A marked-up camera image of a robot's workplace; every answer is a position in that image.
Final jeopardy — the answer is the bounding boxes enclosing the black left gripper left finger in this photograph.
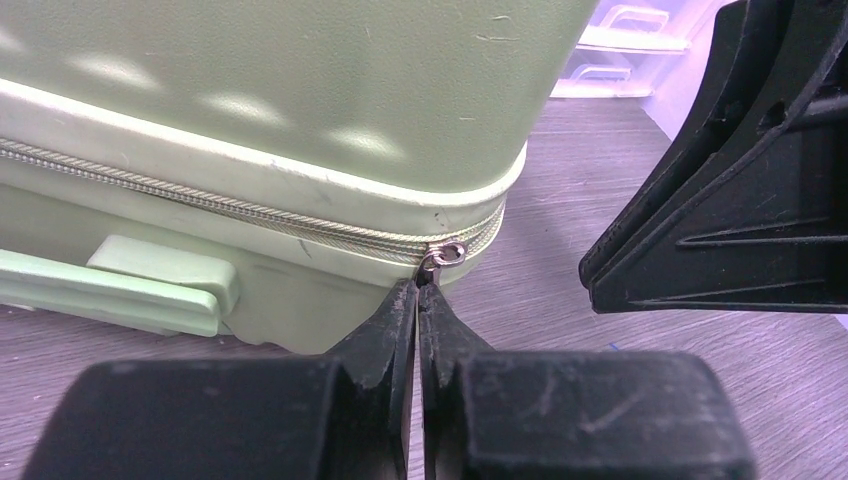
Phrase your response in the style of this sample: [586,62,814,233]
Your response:
[322,280,418,479]

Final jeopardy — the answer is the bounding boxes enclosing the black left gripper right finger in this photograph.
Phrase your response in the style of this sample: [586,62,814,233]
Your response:
[418,284,493,479]

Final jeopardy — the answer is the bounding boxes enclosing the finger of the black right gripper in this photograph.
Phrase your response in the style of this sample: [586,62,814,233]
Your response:
[579,1,847,314]

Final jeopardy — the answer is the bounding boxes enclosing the metal zipper pull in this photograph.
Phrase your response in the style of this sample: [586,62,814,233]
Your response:
[414,239,467,287]

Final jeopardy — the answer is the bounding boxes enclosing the green ribbed hard-shell suitcase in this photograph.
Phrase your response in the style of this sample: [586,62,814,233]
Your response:
[1,1,596,354]

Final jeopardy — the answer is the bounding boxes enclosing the white plastic drawer organizer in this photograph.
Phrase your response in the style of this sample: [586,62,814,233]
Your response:
[550,0,726,99]

